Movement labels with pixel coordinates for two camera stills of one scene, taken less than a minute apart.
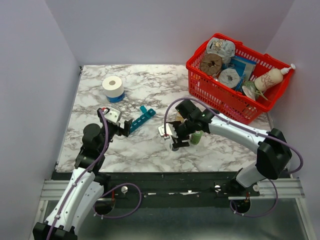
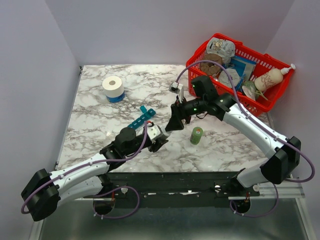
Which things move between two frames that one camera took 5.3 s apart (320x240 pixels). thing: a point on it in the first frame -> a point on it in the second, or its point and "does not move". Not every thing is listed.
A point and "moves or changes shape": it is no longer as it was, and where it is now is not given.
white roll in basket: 229,77 does not move
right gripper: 180,144 -> 178,112
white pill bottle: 171,147 moves or changes shape
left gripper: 125,131 -> 155,148
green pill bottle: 195,137 does not move
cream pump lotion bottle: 272,78 does not move
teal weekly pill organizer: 147,114 does not move
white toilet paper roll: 113,86 does not move
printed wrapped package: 225,49 does not move
